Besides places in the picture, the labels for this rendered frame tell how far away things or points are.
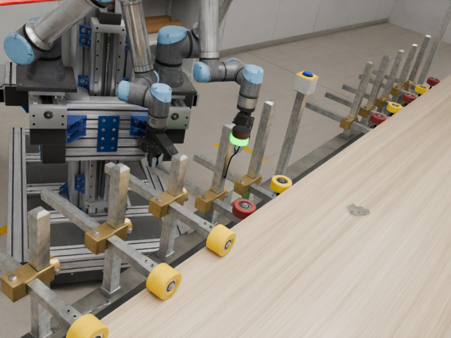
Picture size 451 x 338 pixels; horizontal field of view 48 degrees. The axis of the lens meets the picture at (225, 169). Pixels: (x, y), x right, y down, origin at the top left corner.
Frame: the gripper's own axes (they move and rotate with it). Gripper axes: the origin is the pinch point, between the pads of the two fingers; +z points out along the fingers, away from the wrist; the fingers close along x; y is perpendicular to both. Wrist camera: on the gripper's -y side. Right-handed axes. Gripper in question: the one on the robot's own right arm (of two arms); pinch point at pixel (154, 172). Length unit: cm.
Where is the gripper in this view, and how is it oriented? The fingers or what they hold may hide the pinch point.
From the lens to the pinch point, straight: 198.5
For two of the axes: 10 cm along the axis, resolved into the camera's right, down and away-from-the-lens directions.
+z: -1.9, 8.4, 5.2
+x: -5.9, 3.2, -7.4
